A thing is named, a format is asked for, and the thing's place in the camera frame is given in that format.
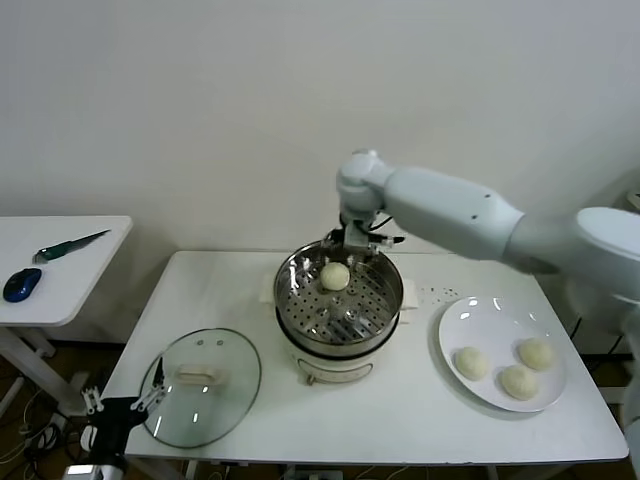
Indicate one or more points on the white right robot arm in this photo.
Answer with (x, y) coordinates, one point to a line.
(450, 210)

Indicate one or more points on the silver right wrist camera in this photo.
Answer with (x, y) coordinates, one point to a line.
(386, 240)

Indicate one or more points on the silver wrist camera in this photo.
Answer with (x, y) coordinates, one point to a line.
(90, 472)
(386, 240)

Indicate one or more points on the white steamed baozi bun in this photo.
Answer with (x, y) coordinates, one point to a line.
(471, 363)
(520, 382)
(334, 276)
(536, 353)

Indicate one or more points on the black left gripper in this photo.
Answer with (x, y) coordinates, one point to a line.
(115, 420)

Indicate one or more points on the white round plate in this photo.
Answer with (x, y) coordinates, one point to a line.
(490, 325)

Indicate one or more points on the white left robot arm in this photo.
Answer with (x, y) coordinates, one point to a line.
(117, 467)

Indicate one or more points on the stainless steel steamer basket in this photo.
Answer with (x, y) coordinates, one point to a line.
(370, 310)

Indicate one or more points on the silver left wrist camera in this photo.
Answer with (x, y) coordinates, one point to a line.
(90, 472)

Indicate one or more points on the white side table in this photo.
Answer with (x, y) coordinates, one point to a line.
(75, 280)

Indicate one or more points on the blue black computer mouse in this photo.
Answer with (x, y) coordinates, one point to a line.
(22, 285)

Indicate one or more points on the white power strip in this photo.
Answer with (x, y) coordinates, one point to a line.
(50, 425)

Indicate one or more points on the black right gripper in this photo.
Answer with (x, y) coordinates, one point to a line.
(357, 235)

